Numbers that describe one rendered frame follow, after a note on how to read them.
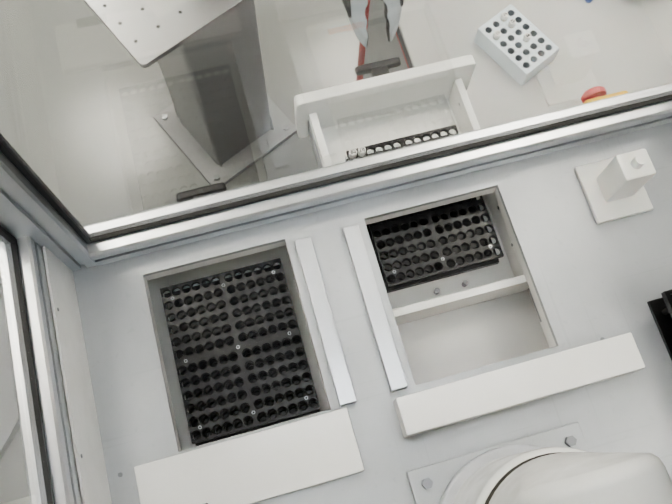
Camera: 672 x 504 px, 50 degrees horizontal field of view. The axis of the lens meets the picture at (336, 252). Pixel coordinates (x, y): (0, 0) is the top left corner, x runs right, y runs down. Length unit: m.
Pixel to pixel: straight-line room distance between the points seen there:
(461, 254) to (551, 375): 0.22
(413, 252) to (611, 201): 0.29
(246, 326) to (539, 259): 0.42
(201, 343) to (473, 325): 0.40
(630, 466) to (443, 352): 0.51
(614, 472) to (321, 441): 0.42
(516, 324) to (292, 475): 0.42
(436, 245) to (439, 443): 0.29
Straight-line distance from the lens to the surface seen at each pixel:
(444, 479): 0.95
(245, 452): 0.95
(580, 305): 1.04
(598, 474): 0.63
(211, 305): 1.07
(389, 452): 0.96
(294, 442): 0.94
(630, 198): 1.11
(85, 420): 0.95
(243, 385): 1.01
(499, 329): 1.13
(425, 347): 1.10
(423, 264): 1.06
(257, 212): 0.98
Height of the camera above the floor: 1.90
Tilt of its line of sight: 71 degrees down
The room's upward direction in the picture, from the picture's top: 3 degrees clockwise
